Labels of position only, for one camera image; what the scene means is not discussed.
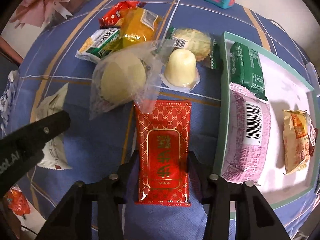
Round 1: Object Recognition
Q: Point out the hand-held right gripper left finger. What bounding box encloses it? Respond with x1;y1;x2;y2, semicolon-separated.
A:
37;151;138;240

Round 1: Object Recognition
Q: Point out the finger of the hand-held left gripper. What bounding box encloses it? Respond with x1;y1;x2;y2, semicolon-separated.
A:
7;111;71;153

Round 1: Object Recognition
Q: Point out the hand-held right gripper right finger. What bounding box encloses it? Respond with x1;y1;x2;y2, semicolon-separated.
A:
188;151;292;240

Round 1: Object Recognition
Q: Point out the white snack packet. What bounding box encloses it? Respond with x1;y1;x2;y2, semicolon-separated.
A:
36;82;73;171

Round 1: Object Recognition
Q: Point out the red gold-patterned packet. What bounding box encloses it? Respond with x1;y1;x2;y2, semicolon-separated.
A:
134;99;192;207

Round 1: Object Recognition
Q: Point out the pink snack packet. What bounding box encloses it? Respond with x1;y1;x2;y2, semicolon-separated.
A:
221;84;272;184

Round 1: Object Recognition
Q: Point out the clear packet round pastry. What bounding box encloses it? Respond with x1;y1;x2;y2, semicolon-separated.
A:
89;40;173;120

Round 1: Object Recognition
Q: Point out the green and white cracker packet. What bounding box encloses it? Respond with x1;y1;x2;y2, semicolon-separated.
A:
76;27;123;62

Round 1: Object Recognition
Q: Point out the yellow roll cake packet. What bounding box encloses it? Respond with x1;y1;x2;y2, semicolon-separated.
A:
282;109;312;175

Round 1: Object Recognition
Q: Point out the pale pudding cup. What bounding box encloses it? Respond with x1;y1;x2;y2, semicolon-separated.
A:
161;49;200;92

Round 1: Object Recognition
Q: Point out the white tray teal rim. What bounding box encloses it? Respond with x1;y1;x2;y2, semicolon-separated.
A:
212;31;317;210

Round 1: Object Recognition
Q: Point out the dark green snack packet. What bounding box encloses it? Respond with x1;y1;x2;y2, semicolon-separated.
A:
229;41;269;102

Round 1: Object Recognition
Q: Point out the brown milk biscuit packet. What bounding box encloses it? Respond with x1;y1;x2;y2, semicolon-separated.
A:
307;120;320;158

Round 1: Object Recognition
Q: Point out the red crinkled snack packet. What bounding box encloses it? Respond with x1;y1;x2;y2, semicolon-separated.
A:
99;1;146;29

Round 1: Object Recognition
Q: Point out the round cookie green-trim packet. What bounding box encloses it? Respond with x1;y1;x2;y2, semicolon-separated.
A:
166;27;222;69

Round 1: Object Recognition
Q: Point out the orange cake packet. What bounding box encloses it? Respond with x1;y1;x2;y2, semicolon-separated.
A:
120;7;164;49

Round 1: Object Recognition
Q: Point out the red patterned bag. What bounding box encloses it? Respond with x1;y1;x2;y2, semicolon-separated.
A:
5;189;31;221

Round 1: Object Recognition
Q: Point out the blue and white crumpled packet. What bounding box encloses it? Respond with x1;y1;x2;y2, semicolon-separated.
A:
0;70;19;130

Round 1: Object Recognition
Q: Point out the brown wooden board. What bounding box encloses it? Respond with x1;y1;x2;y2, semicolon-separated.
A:
0;36;24;65

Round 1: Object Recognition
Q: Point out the pink flower bouquet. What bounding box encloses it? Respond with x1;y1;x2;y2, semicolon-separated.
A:
11;0;87;28

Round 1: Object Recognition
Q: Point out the white cable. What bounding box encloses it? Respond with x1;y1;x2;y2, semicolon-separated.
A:
269;19;308;63

